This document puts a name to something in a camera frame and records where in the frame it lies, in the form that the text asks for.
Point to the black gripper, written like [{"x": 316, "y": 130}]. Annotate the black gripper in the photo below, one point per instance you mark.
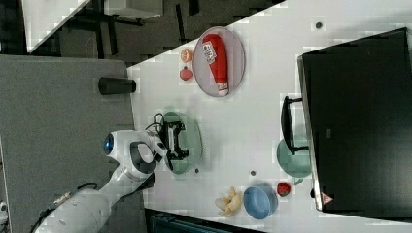
[{"x": 169, "y": 136}]

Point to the green oval strainer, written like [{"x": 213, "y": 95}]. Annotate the green oval strainer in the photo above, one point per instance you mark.
[{"x": 188, "y": 139}]

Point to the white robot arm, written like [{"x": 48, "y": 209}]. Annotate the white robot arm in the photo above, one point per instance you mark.
[{"x": 86, "y": 209}]

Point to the red strawberry toy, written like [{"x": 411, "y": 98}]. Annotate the red strawberry toy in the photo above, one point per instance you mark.
[{"x": 186, "y": 74}]

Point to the peeled banana toy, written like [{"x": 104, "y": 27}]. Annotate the peeled banana toy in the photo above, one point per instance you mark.
[{"x": 229, "y": 205}]

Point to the orange slice toy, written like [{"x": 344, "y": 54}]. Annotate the orange slice toy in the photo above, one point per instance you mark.
[{"x": 186, "y": 55}]

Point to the grey round plate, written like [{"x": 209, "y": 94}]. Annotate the grey round plate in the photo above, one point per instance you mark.
[{"x": 235, "y": 62}]

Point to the red ketchup bottle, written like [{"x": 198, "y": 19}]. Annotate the red ketchup bottle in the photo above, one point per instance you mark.
[{"x": 215, "y": 55}]

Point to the blue bowl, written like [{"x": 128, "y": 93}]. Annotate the blue bowl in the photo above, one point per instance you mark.
[{"x": 260, "y": 201}]

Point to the small red fruit toy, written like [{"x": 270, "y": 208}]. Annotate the small red fruit toy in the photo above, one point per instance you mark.
[{"x": 283, "y": 189}]

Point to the green mug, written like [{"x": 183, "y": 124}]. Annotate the green mug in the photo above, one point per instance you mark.
[{"x": 297, "y": 164}]

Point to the black toaster oven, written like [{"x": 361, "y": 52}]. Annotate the black toaster oven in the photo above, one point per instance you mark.
[{"x": 357, "y": 104}]

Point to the black cylinder post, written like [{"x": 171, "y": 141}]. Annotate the black cylinder post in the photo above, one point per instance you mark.
[{"x": 108, "y": 86}]

